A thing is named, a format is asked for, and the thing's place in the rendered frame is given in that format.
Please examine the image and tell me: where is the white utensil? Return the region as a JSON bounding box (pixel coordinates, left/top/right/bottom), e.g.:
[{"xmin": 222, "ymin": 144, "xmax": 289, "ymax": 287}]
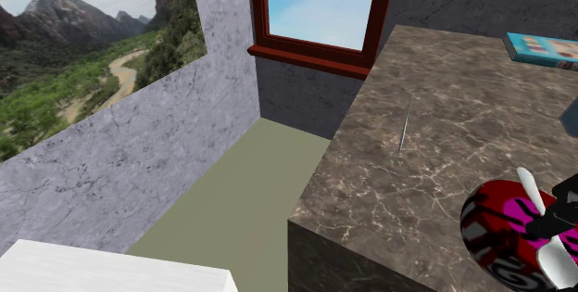
[{"xmin": 516, "ymin": 167, "xmax": 578, "ymax": 291}]

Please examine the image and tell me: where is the grey blue box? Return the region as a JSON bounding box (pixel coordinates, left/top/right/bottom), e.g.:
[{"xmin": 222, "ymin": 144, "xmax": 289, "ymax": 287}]
[{"xmin": 559, "ymin": 96, "xmax": 578, "ymax": 139}]

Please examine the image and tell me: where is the white block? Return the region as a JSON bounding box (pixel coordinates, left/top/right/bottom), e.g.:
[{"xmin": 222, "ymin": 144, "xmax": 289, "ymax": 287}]
[{"xmin": 0, "ymin": 238, "xmax": 240, "ymax": 292}]

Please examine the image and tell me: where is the red pink black patterned bowl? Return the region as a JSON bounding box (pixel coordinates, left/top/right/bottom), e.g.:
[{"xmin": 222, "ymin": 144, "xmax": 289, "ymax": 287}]
[{"xmin": 459, "ymin": 178, "xmax": 578, "ymax": 292}]

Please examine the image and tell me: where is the red framed window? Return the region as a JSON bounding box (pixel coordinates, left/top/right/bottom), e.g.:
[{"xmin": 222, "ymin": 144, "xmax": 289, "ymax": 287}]
[{"xmin": 246, "ymin": 0, "xmax": 400, "ymax": 82}]

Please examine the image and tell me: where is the teal book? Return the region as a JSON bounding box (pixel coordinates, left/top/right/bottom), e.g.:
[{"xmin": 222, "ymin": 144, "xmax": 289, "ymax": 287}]
[{"xmin": 502, "ymin": 32, "xmax": 578, "ymax": 72}]

